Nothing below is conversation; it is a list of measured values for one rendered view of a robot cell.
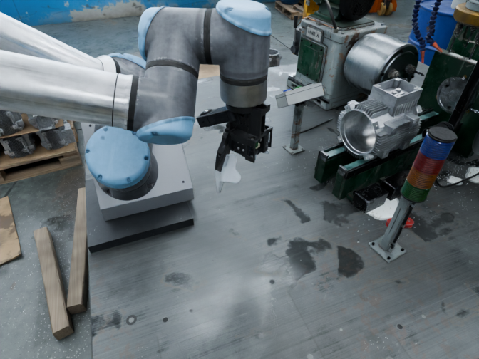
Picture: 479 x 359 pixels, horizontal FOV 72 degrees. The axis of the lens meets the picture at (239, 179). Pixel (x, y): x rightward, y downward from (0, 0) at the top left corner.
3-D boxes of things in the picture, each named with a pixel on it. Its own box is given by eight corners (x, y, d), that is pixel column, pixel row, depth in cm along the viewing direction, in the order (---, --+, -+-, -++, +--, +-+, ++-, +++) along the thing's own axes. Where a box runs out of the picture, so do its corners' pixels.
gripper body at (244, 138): (253, 167, 67) (255, 114, 60) (219, 152, 71) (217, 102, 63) (271, 149, 72) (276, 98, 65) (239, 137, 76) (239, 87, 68)
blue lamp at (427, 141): (430, 142, 79) (438, 126, 76) (453, 155, 75) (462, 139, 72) (413, 149, 77) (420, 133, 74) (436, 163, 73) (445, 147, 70)
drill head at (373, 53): (356, 70, 172) (368, 18, 156) (414, 99, 148) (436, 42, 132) (318, 80, 163) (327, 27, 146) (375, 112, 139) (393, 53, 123)
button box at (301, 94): (313, 97, 130) (309, 84, 129) (324, 95, 124) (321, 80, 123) (277, 108, 124) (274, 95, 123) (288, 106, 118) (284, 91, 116)
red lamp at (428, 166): (423, 157, 82) (430, 142, 79) (445, 170, 78) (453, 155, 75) (407, 164, 80) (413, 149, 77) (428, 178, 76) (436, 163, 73)
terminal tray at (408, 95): (390, 96, 117) (396, 77, 112) (415, 109, 110) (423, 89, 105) (366, 104, 112) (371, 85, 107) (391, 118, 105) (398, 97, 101)
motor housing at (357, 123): (370, 127, 130) (384, 82, 117) (410, 152, 117) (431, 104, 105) (331, 142, 122) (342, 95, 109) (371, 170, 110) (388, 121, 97)
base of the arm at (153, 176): (99, 204, 101) (93, 203, 92) (92, 144, 103) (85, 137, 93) (162, 196, 106) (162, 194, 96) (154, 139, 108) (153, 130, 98)
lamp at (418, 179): (417, 170, 85) (423, 157, 82) (438, 184, 81) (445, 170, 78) (401, 178, 83) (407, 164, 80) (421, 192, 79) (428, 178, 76)
